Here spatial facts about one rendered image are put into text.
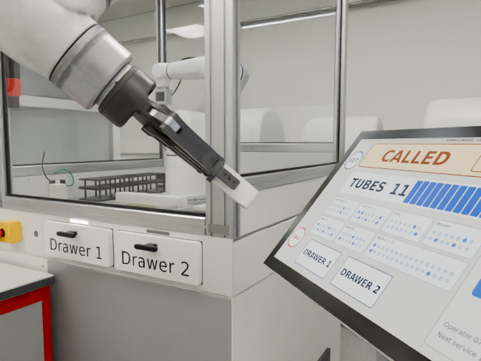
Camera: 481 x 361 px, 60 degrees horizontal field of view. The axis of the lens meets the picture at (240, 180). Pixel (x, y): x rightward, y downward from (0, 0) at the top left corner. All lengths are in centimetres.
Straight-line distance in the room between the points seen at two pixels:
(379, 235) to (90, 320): 104
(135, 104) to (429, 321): 39
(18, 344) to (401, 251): 120
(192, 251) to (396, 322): 67
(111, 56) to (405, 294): 42
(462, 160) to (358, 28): 377
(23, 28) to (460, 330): 53
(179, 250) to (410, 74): 333
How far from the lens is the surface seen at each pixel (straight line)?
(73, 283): 145
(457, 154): 61
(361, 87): 420
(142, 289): 124
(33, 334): 151
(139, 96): 52
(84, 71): 51
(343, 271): 59
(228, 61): 101
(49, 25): 52
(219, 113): 101
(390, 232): 58
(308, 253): 67
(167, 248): 112
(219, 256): 105
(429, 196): 58
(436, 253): 51
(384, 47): 421
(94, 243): 131
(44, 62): 53
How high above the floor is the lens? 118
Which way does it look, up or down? 5 degrees down
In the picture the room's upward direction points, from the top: straight up
